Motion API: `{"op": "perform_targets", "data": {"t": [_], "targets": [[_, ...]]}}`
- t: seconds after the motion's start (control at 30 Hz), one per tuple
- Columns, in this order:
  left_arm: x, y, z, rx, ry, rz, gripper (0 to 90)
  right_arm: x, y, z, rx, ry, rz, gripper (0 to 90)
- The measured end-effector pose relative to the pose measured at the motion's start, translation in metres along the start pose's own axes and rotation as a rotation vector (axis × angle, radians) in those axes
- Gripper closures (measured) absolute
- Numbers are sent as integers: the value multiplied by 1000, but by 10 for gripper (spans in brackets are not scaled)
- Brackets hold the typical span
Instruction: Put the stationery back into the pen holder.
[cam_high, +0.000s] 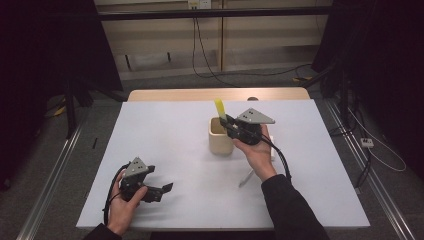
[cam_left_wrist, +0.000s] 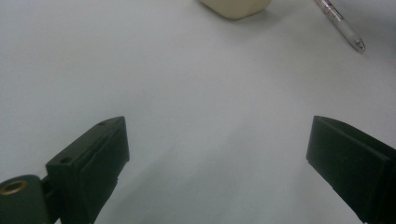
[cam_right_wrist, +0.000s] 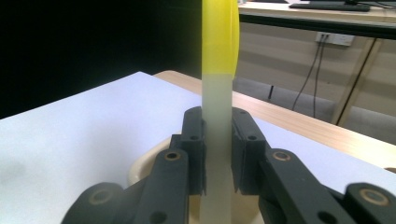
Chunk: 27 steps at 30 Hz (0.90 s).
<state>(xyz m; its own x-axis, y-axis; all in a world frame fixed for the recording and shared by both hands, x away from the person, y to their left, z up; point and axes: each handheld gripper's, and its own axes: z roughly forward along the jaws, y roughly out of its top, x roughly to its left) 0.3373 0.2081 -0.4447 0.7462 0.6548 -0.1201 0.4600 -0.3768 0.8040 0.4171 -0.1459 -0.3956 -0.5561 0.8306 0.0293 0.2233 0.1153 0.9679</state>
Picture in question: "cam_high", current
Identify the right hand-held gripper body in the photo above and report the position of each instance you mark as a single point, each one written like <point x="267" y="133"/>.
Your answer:
<point x="253" y="116"/>

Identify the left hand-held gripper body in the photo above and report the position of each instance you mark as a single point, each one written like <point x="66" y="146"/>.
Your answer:
<point x="135" y="170"/>

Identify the yellow highlighter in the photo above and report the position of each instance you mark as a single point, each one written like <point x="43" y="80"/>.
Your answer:
<point x="220" y="106"/>

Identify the beige square pen holder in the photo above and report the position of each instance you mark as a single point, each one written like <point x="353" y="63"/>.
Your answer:
<point x="220" y="145"/>

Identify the white eraser stick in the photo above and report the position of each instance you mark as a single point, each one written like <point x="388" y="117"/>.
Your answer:
<point x="273" y="146"/>

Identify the clear ballpoint pen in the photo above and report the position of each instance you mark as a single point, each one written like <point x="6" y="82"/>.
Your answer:
<point x="246" y="178"/>

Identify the person's left hand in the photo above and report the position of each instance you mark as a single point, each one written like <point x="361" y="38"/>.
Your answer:
<point x="121" y="213"/>

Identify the person's right hand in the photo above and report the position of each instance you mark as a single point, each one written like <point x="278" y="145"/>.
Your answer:
<point x="258" y="156"/>

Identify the dark table grommet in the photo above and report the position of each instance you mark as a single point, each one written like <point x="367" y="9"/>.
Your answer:
<point x="252" y="98"/>

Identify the white table mat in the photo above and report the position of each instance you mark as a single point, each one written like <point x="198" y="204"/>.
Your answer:
<point x="186" y="146"/>

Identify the small black floor item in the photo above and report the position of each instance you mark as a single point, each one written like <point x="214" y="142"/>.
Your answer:
<point x="95" y="143"/>

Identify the wooden table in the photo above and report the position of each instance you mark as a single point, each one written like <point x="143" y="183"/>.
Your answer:
<point x="183" y="94"/>

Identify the yellow floor tape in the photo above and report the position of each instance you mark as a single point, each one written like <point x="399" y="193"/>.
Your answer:
<point x="301" y="79"/>
<point x="59" y="111"/>

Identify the beige wooden cabinet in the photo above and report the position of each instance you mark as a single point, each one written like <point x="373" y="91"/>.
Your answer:
<point x="266" y="40"/>

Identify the black stand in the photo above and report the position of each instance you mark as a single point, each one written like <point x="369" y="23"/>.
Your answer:
<point x="343" y="100"/>
<point x="70" y="110"/>

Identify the black horizontal bar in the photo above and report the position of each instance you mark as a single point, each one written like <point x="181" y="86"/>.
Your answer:
<point x="213" y="14"/>

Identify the white power strip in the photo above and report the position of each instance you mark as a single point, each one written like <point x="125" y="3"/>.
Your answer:
<point x="367" y="142"/>

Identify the black curtain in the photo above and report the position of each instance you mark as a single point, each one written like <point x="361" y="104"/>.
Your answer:
<point x="40" y="50"/>
<point x="390" y="50"/>

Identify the metal floor rail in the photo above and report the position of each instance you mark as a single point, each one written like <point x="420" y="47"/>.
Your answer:
<point x="50" y="183"/>
<point x="373" y="180"/>

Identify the white wall outlet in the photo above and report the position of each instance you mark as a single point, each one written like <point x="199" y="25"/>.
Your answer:
<point x="199" y="4"/>

